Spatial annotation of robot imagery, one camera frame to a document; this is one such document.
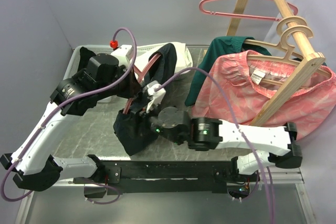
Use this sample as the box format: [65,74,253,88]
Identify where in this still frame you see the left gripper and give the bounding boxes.
[97,63,143,100]

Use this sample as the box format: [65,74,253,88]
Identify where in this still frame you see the pink hanger front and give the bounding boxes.
[123,53,161,114]

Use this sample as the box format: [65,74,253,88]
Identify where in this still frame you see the dark navy shorts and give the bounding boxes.
[113,43,177,156]

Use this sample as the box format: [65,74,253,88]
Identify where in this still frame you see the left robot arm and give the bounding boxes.
[1,54,141,192]

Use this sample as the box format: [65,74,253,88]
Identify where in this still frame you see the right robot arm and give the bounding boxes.
[140,107,303,183]

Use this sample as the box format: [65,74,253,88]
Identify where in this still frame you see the pink patterned shorts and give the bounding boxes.
[185,50,335,139]

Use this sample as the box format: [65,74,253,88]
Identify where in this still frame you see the green shorts on rack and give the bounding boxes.
[184,36,271,106]

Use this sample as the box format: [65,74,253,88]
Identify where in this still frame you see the beige wooden hanger front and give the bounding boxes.
[248,24,334,80]

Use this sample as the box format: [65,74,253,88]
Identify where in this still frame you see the beige wooden hanger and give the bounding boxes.
[248,24,334,80]
[244,16,313,59]

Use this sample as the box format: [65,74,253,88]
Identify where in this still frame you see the beige wooden hanger rear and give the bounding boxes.
[244,16,313,59]

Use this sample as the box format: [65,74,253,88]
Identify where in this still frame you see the grey plastic basket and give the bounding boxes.
[64,45,112,79]

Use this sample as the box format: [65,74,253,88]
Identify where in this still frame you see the white cloth in basket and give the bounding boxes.
[133,41,191,75]

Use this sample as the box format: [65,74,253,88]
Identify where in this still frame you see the white plastic basket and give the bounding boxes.
[131,41,194,78]

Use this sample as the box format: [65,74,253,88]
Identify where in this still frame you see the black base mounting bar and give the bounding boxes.
[72,159,260,196]

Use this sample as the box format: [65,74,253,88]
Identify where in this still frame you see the wooden clothes rack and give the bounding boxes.
[203,0,326,127]

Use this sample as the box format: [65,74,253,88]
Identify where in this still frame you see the black drawstring garment in basket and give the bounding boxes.
[78,47,97,72]

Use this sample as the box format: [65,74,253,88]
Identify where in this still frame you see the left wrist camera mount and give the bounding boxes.
[110,40,133,67]

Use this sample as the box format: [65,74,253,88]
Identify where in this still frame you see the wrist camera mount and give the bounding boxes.
[110,40,133,67]
[144,81,166,113]

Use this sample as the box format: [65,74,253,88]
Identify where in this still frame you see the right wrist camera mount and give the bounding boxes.
[144,81,166,113]

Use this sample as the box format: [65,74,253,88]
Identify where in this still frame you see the aluminium frame rail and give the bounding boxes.
[14,162,316,224]

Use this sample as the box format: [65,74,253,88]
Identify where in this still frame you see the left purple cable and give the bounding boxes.
[0,27,137,205]

